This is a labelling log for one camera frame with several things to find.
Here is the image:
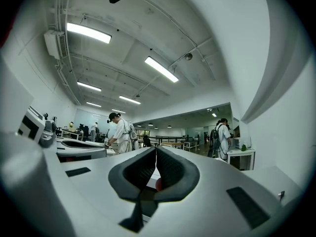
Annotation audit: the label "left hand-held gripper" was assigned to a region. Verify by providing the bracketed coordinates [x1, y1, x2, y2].
[16, 106, 116, 163]

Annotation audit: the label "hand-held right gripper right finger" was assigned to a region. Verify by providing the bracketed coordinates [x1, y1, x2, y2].
[144, 145, 282, 237]

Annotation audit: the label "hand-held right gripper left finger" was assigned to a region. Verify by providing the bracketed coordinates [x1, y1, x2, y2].
[60, 146, 157, 237]

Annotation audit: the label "white microwave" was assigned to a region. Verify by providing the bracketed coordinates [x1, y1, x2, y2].
[233, 136, 252, 150]

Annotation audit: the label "white framed table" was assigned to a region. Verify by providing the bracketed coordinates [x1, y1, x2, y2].
[183, 139, 199, 152]

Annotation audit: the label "wooden table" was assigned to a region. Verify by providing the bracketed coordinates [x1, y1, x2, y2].
[160, 142, 185, 150]

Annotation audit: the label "ceiling strip lights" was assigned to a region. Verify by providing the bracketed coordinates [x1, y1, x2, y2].
[66, 22, 180, 114]

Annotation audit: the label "white wall air conditioner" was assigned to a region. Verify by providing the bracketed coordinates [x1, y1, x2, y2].
[43, 29, 68, 60]

